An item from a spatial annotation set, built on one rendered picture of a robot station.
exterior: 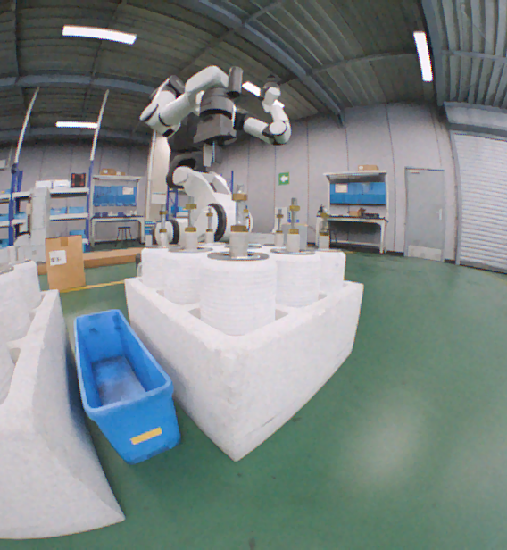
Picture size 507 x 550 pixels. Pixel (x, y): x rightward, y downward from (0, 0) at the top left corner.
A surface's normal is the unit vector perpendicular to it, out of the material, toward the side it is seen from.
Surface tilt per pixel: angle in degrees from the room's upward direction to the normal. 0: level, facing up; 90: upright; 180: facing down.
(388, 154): 90
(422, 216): 90
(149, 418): 92
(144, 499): 0
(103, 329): 88
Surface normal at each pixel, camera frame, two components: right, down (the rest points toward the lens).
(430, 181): -0.69, 0.12
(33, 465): 0.72, 0.15
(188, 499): 0.03, -0.98
